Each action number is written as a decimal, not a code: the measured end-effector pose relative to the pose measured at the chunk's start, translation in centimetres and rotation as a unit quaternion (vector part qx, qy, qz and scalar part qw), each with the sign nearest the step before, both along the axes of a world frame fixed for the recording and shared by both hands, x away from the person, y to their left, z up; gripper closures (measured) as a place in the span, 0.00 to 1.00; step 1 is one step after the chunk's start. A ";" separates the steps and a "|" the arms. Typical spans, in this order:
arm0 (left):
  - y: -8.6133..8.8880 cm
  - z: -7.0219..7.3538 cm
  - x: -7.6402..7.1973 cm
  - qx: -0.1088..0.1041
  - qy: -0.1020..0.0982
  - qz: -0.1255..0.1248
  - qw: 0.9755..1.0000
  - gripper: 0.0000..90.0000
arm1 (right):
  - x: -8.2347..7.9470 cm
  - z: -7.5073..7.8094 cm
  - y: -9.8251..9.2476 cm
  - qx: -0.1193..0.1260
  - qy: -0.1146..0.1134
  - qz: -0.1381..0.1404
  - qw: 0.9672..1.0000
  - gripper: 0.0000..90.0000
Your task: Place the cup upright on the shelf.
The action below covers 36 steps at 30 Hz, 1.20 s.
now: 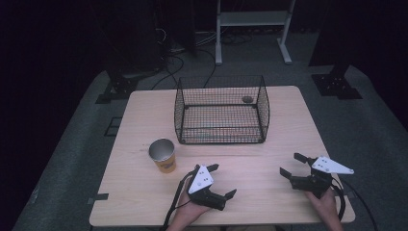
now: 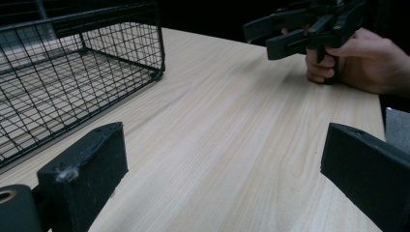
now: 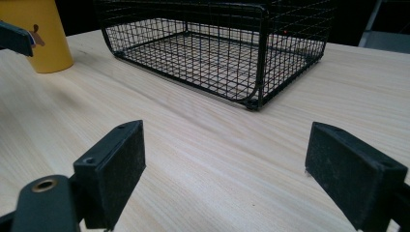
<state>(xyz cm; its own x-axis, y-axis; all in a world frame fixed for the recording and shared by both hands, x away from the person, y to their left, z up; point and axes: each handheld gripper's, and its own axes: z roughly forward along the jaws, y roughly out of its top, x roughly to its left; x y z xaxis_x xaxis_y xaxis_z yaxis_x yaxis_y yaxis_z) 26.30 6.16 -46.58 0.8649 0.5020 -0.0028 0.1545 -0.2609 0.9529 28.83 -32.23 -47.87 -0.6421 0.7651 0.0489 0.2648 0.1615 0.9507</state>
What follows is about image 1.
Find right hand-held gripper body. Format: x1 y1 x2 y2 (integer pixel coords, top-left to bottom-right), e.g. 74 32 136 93
289 155 355 200

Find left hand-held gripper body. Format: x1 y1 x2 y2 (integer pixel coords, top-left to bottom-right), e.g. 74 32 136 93
187 164 227 212

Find person's right hand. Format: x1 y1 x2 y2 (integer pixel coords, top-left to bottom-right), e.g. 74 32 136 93
303 187 344 231

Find person's left hand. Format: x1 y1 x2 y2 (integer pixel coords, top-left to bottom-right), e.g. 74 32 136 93
166 188 213 231

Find orange paper cup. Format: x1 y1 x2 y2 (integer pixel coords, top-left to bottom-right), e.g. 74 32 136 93
147 138 178 174

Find black stand base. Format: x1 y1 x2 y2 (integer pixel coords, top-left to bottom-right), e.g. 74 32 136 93
94 62 163 105
311 63 364 101

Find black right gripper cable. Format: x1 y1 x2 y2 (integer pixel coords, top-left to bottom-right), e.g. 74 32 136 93
330 176 380 231

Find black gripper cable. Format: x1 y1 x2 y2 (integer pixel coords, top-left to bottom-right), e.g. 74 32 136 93
330 176 380 231
161 168 197 231

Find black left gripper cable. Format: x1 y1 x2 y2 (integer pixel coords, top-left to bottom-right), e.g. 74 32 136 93
161 168 197 231

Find black wire mesh basket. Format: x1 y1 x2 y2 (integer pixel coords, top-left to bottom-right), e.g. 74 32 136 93
173 74 271 145

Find black table edge bracket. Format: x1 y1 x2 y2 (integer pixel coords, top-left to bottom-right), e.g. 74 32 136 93
87 192 110 205

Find black floor cables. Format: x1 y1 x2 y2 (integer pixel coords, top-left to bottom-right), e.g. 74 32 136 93
149 28 254 91

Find white metal desk frame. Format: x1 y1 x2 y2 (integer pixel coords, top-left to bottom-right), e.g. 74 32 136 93
215 0 297 66

